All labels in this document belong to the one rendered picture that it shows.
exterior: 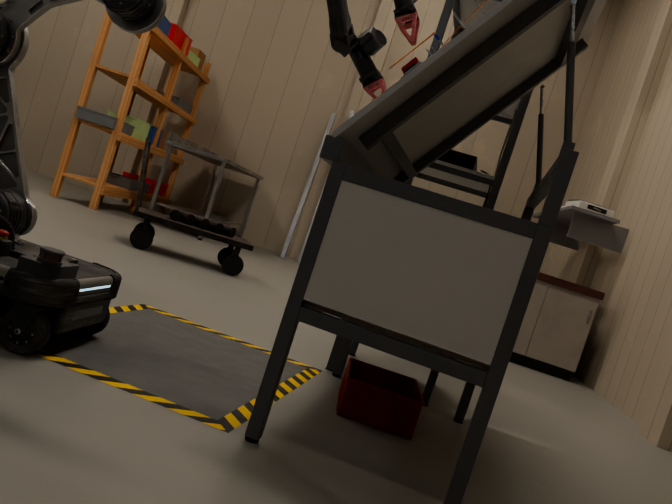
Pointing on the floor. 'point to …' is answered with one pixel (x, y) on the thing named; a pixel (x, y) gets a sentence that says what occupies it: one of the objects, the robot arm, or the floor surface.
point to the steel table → (209, 179)
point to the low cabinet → (555, 326)
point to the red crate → (380, 398)
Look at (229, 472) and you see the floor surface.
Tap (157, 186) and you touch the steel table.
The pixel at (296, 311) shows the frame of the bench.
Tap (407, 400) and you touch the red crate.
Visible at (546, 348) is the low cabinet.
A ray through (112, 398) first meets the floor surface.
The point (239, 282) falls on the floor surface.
